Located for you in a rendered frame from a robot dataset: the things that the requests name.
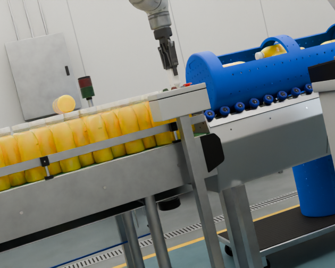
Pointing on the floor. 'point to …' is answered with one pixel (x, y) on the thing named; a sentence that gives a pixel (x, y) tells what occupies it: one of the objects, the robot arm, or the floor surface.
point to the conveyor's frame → (100, 198)
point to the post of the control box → (200, 191)
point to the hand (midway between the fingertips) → (173, 76)
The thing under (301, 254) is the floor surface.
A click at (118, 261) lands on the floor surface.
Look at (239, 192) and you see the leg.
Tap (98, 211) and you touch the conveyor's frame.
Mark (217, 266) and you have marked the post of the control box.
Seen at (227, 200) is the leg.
